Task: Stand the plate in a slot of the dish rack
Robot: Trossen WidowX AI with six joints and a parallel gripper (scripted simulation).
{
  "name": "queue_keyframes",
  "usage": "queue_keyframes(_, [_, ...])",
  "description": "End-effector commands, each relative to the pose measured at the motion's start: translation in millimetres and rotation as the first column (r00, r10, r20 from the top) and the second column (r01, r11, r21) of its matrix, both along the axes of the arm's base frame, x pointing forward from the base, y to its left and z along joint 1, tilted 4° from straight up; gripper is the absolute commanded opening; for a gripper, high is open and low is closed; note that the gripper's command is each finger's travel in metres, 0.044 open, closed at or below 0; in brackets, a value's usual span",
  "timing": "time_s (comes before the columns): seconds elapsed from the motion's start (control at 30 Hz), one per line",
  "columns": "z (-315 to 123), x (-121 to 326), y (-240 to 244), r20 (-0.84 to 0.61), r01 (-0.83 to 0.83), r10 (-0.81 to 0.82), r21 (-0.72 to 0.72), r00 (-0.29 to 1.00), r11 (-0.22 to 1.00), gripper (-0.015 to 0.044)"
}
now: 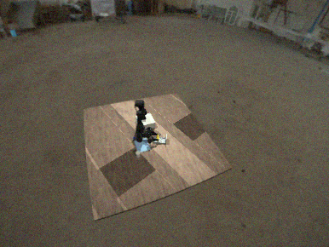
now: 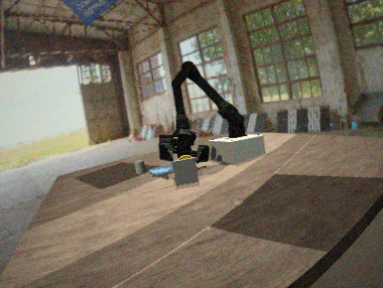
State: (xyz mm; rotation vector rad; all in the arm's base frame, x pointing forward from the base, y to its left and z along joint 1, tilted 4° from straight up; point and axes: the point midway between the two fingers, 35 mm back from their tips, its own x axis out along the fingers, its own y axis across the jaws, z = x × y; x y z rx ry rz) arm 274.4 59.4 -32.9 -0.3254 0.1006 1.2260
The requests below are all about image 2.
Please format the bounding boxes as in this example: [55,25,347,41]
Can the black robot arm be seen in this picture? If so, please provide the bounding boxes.
[159,61,247,151]

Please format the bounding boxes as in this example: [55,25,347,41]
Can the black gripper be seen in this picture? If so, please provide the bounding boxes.
[159,143,209,163]

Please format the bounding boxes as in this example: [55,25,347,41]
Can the grey dish rack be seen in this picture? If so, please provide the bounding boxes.
[172,157,198,185]

